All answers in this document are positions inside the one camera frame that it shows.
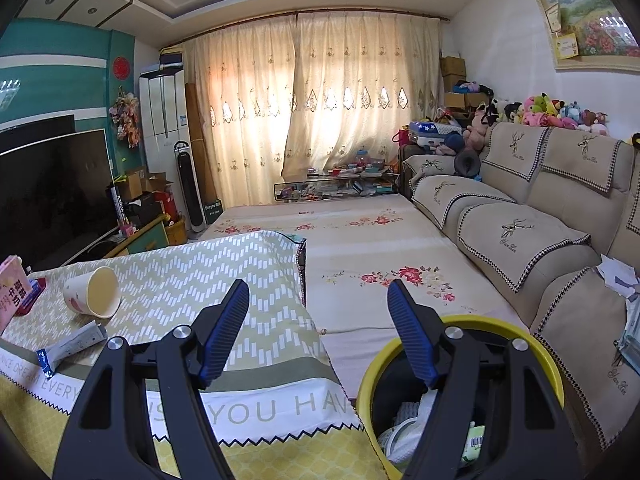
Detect beige embroidered curtain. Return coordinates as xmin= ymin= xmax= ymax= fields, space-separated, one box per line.
xmin=182 ymin=10 xmax=444 ymax=209

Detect grey neck pillow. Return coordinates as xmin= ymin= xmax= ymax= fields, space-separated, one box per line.
xmin=452 ymin=149 xmax=484 ymax=181

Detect yellow trash bin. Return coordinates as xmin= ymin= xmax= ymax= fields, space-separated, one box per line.
xmin=356 ymin=314 xmax=566 ymax=480

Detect pink printed box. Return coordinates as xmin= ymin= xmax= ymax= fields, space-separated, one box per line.
xmin=0 ymin=255 xmax=29 ymax=336

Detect cluttered glass coffee table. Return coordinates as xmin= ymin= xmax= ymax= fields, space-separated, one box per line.
xmin=274 ymin=166 xmax=402 ymax=204

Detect white foam net sleeve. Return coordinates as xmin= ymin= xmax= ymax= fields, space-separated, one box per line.
xmin=392 ymin=399 xmax=426 ymax=429

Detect floral bed sheet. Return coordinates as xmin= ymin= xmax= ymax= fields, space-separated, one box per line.
xmin=200 ymin=194 xmax=532 ymax=402

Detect white standing air conditioner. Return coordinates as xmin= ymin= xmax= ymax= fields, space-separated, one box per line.
xmin=138 ymin=69 xmax=193 ymax=227

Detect white paper cup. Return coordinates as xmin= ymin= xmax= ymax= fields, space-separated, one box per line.
xmin=62 ymin=266 xmax=122 ymax=319

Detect pile of plush toys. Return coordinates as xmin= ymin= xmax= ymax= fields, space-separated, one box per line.
xmin=462 ymin=92 xmax=640 ymax=142

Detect open cardboard boxes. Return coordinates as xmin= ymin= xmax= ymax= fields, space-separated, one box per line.
xmin=112 ymin=167 xmax=174 ymax=202

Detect framed flower picture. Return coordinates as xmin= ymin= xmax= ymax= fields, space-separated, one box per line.
xmin=531 ymin=0 xmax=640 ymax=72

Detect yellow lattice tablecloth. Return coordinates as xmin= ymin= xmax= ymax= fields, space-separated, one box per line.
xmin=0 ymin=375 xmax=397 ymax=480

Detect blue star print bag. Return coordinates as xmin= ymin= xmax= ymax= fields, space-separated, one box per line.
xmin=409 ymin=120 xmax=452 ymax=149

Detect artificial flower wall decoration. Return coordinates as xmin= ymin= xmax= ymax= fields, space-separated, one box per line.
xmin=109 ymin=87 xmax=142 ymax=149

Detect black and white tower fan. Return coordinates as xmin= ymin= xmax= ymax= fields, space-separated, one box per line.
xmin=173 ymin=142 xmax=207 ymax=234

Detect black flat television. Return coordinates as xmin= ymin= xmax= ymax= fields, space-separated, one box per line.
xmin=0 ymin=129 xmax=121 ymax=272

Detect wooden teal television cabinet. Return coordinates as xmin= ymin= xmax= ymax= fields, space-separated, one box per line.
xmin=27 ymin=217 xmax=171 ymax=282

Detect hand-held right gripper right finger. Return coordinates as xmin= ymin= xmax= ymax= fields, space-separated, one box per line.
xmin=387 ymin=279 xmax=583 ymax=480

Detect beige sofa with covers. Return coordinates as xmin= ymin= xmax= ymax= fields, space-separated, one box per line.
xmin=402 ymin=122 xmax=640 ymax=462

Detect chevron patterned tablecloth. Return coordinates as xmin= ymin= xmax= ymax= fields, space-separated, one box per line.
xmin=0 ymin=230 xmax=364 ymax=452

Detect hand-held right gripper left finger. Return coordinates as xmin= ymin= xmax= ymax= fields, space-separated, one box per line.
xmin=52 ymin=279 xmax=251 ymax=480

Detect stacked cardboard boxes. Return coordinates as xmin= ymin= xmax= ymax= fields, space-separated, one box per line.
xmin=440 ymin=56 xmax=469 ymax=111

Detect pale green carton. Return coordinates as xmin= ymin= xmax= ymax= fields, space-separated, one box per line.
xmin=461 ymin=422 xmax=487 ymax=462

